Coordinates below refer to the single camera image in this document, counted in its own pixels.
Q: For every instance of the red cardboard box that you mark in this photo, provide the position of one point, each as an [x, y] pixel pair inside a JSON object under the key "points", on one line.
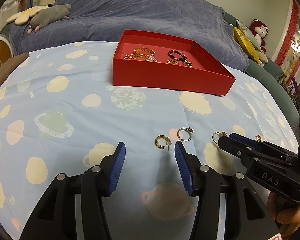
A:
{"points": [[165, 69]]}

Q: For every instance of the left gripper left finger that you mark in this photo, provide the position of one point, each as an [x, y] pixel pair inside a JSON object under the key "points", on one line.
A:
{"points": [[72, 207]]}

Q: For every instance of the gold hoop earring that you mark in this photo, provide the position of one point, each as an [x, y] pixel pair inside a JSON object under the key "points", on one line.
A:
{"points": [[162, 142]]}

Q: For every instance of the grey silver pillow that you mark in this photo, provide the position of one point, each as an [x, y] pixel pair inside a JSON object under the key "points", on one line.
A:
{"points": [[247, 32]]}

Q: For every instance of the red monkey plush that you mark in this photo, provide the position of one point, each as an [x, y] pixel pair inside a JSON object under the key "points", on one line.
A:
{"points": [[260, 31]]}

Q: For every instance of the blue planet print sheet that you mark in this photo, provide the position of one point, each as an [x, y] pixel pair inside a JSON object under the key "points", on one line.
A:
{"points": [[60, 112]]}

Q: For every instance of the white flower plush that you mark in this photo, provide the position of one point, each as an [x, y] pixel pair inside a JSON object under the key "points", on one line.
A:
{"points": [[23, 16]]}

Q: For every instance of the grey plush animal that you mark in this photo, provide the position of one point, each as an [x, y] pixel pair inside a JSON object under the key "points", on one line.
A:
{"points": [[47, 16]]}

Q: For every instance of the green sofa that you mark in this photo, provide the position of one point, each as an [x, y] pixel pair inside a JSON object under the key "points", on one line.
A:
{"points": [[268, 76]]}

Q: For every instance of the right hand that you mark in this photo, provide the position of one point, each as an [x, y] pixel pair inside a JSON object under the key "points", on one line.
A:
{"points": [[289, 218]]}

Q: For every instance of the gold chain bangle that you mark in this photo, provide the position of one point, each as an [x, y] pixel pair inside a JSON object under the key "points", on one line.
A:
{"points": [[143, 52]]}

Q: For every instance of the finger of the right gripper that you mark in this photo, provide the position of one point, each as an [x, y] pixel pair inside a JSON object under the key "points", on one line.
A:
{"points": [[264, 147], [240, 149]]}

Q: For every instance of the gold satin pillow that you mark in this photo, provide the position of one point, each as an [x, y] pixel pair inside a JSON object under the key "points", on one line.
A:
{"points": [[246, 45]]}

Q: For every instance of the purple velvet blanket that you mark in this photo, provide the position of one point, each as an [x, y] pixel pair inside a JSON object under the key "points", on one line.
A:
{"points": [[106, 20]]}

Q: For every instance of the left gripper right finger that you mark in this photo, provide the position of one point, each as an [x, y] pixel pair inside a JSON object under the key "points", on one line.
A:
{"points": [[245, 214]]}

